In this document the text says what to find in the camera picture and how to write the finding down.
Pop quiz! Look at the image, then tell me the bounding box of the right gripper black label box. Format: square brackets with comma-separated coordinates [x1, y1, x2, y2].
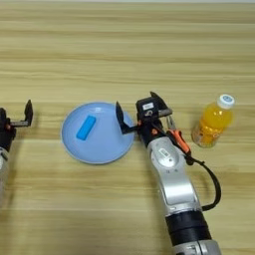
[135, 97, 164, 122]

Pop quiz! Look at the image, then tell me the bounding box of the light blue round plate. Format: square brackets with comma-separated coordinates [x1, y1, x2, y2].
[60, 102, 136, 165]

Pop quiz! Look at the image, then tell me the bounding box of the blue rectangular block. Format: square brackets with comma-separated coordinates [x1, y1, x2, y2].
[76, 115, 98, 141]

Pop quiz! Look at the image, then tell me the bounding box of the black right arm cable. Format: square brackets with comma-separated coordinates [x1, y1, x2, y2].
[185, 155, 222, 212]

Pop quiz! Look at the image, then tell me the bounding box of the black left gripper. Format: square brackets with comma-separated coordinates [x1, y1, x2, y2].
[0, 99, 34, 150]

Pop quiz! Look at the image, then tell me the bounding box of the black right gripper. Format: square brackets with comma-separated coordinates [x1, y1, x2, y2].
[115, 91, 173, 147]

